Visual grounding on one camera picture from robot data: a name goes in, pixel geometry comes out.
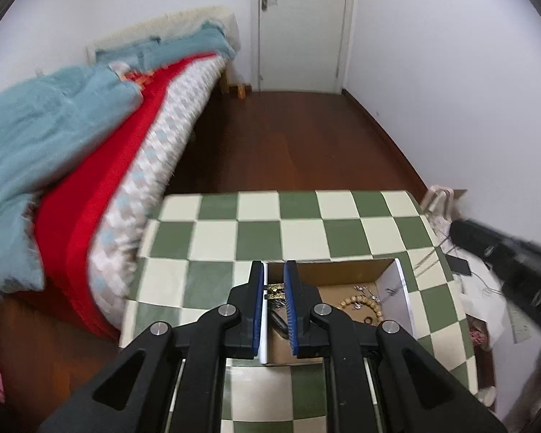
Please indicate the white quilted bag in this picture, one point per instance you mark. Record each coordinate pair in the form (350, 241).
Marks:
(437, 198)

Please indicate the black fitness band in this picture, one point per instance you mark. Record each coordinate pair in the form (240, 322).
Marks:
(277, 320)

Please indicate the white door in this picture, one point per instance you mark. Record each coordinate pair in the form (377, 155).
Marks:
(302, 31)

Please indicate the cream fluffy blanket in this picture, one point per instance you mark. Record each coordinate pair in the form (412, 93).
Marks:
(171, 25)

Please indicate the white plastic bag red print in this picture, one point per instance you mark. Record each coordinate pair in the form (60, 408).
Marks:
(478, 338)

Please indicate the grey wall switch plate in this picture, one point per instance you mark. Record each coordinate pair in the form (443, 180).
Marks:
(525, 324)

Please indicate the green white checkered tablecloth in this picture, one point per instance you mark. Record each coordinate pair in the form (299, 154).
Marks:
(216, 243)

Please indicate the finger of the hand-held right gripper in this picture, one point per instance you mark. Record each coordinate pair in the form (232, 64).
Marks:
(473, 239)

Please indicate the white cardboard box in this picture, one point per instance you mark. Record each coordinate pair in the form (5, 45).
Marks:
(324, 275)

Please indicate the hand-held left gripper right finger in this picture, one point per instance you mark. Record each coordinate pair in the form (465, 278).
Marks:
(291, 315)

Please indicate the black phone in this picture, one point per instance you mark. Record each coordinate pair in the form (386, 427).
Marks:
(459, 265)

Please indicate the teal blanket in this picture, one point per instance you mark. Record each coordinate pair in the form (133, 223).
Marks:
(49, 121)

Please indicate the white round object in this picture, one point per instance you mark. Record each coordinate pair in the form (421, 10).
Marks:
(487, 397)

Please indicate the wooden bed leg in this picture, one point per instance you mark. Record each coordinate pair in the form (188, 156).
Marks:
(225, 81)

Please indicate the red blanket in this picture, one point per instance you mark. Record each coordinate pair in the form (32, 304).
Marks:
(85, 216)

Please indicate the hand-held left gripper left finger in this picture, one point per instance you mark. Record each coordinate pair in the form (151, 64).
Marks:
(260, 315)

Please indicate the gold and black trinket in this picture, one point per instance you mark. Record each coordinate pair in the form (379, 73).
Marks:
(275, 287)

